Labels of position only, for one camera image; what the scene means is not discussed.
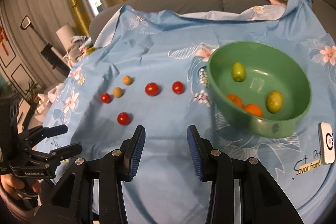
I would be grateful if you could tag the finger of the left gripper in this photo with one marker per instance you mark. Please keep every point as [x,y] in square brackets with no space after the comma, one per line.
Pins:
[37,134]
[58,154]

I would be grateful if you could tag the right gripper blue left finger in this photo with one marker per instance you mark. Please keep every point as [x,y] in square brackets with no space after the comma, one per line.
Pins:
[133,153]

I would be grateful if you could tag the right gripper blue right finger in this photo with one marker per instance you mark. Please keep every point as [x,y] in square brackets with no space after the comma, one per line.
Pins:
[200,150]

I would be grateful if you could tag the large orange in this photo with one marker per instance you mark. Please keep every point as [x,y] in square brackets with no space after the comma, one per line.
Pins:
[253,109]

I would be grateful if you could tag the large green mango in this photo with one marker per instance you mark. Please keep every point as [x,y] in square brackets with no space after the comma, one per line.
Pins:
[274,102]

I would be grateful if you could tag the person left hand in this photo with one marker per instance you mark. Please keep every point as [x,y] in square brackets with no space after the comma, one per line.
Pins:
[10,184]

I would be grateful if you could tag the red tomato front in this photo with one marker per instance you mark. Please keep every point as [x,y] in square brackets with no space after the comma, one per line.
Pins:
[124,118]

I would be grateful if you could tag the green potted plant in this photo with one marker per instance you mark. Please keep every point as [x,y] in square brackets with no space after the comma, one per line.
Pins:
[32,90]

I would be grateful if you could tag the small red cherry tomato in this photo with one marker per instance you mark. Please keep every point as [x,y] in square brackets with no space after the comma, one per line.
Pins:
[105,98]

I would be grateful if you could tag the brown longan lower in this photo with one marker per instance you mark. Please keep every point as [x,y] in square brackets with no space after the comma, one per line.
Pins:
[117,92]

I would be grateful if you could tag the brown longan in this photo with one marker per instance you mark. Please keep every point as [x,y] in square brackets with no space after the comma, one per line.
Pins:
[127,80]
[117,92]

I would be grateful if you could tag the red tomato middle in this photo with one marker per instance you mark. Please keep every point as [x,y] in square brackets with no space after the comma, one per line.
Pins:
[152,89]

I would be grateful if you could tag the red tomato right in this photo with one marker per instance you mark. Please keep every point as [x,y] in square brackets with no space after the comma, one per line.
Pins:
[178,87]

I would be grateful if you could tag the brown longan upper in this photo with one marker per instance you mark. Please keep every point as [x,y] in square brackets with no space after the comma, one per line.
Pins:
[127,80]

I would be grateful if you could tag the light blue floral cloth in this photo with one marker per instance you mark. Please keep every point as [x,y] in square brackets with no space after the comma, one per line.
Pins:
[165,47]

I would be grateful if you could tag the pile of clothes left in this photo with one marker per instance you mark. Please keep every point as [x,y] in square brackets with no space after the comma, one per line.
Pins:
[77,49]

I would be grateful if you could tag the green plastic bowl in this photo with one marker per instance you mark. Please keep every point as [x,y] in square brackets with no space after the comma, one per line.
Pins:
[267,69]

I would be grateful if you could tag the white square device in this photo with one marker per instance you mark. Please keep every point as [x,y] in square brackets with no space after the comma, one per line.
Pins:
[327,142]

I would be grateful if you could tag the grey sofa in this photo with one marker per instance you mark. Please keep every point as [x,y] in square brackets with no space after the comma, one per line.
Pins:
[323,9]

